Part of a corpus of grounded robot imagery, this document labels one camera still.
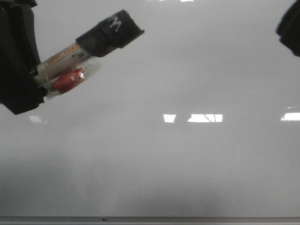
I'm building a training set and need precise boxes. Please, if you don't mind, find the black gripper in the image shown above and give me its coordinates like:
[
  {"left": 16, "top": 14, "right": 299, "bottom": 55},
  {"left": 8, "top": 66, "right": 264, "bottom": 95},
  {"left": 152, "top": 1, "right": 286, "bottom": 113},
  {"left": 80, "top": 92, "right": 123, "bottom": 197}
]
[{"left": 276, "top": 0, "right": 300, "bottom": 57}]

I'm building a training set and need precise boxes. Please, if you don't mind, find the black marker cap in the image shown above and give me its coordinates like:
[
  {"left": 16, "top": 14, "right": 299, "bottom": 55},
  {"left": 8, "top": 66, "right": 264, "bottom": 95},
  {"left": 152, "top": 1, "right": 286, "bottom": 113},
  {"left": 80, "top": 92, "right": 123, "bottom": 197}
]
[{"left": 75, "top": 9, "right": 144, "bottom": 58}]

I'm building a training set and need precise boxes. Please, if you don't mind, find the black white whiteboard marker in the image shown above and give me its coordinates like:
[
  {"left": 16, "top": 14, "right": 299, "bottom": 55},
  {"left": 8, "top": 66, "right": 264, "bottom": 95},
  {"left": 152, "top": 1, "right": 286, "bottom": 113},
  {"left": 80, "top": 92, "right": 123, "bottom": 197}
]
[{"left": 32, "top": 9, "right": 145, "bottom": 101}]

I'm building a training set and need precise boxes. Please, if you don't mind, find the white whiteboard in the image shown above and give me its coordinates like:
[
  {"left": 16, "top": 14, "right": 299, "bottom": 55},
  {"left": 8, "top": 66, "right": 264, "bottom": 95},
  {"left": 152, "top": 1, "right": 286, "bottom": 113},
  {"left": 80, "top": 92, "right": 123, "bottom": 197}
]
[{"left": 0, "top": 0, "right": 300, "bottom": 217}]

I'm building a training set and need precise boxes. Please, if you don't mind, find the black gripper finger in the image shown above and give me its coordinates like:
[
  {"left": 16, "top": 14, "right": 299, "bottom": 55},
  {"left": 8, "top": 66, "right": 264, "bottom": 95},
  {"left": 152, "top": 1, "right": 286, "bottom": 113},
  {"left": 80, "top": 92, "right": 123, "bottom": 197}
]
[{"left": 0, "top": 0, "right": 46, "bottom": 115}]

